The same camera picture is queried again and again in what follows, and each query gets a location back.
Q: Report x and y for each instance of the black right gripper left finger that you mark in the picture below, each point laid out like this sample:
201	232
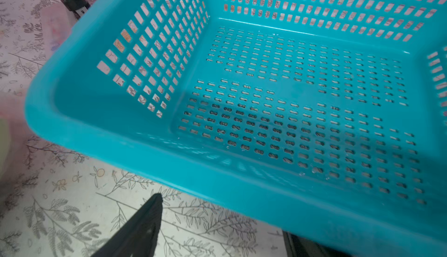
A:
138	237

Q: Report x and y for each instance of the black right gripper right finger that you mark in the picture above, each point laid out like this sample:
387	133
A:
301	247

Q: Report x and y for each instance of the teal plastic basket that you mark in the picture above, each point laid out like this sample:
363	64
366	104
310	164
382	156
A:
326	118

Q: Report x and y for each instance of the clear zip top bag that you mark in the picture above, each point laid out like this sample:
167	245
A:
14	129

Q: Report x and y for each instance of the clear plastic staple box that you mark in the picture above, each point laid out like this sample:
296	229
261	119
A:
57	22

